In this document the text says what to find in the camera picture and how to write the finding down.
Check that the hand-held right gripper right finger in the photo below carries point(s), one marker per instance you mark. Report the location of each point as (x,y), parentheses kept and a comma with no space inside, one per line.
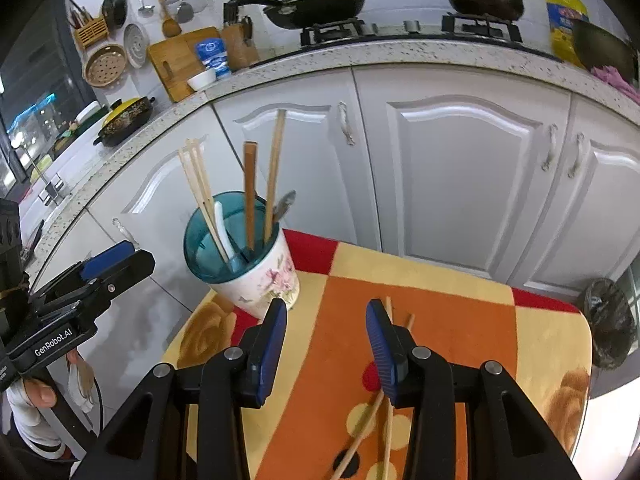
(382,355)

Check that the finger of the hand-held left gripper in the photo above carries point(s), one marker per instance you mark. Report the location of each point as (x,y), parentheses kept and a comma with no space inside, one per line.
(130,270)
(107,259)

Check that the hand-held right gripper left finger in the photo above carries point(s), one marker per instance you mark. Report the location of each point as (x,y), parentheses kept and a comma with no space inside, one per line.
(272,355)

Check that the floral utensil holder cup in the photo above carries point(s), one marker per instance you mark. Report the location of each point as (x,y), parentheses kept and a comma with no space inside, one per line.
(260,280)

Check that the white plastic spoon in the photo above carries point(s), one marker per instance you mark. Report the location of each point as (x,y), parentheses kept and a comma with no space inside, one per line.
(220,220)

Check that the metal spoon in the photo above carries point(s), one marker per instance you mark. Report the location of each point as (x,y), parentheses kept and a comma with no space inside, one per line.
(285,205)

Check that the person's left forearm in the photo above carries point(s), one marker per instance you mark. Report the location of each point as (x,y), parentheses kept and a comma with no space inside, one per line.
(30,430)

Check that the person's left hand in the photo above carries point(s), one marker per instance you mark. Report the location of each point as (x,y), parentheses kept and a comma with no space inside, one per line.
(42,394)

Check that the white cabinet door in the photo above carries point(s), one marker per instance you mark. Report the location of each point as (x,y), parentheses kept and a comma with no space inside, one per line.
(150,180)
(450,170)
(310,160)
(610,200)
(150,320)

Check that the patterned orange yellow tablecloth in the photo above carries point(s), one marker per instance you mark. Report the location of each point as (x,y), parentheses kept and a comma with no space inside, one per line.
(450,320)

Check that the metal faucet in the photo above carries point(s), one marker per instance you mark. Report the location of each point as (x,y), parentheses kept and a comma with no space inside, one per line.
(50,187)

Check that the black pot with yellow lid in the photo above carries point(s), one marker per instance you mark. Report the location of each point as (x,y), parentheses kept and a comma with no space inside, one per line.
(125,117)

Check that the window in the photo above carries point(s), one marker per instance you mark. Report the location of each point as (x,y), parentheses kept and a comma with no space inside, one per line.
(30,100)

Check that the bamboo steamer basket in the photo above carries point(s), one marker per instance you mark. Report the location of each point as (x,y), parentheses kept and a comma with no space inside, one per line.
(105,65)

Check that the small white bowl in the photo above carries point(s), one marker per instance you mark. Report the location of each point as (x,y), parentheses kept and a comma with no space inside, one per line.
(202,80)

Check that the wooden cutting board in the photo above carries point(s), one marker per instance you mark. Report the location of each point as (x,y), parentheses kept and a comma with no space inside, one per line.
(175,60)

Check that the white perforated plate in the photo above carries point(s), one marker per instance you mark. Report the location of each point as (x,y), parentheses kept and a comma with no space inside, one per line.
(136,45)

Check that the wooden chopstick rack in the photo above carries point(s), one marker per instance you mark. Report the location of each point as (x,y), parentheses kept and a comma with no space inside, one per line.
(92,32)

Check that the black trash bin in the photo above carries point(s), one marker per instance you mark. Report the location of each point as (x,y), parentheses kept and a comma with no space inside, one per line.
(607,325)

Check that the blue white packet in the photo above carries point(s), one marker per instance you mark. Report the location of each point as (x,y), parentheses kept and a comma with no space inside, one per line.
(214,57)

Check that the wooden spatula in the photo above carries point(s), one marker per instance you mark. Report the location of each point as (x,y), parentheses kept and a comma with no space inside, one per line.
(167,22)

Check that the wooden knife block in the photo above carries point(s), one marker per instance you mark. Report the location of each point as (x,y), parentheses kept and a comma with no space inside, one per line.
(240,45)

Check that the small black hanging pan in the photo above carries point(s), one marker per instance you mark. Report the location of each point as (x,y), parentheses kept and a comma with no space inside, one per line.
(115,7)

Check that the speckled stone countertop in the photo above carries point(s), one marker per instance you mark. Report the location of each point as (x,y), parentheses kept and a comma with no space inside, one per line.
(400,55)

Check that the black gas stove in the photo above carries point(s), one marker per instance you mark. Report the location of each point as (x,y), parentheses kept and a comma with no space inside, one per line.
(410,35)

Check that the black frying pan with lid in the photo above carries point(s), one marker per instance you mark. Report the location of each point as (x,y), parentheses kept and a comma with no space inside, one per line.
(320,5)

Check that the small metal cup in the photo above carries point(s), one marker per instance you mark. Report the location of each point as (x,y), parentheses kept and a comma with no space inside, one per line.
(412,26)

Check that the pink cloth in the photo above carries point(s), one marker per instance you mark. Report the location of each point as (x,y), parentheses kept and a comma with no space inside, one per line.
(617,80)

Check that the black wok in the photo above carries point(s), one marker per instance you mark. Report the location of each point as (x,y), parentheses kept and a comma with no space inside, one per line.
(602,50)

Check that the yellow cooking oil bottle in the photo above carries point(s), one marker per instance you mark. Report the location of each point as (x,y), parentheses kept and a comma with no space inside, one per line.
(562,15)

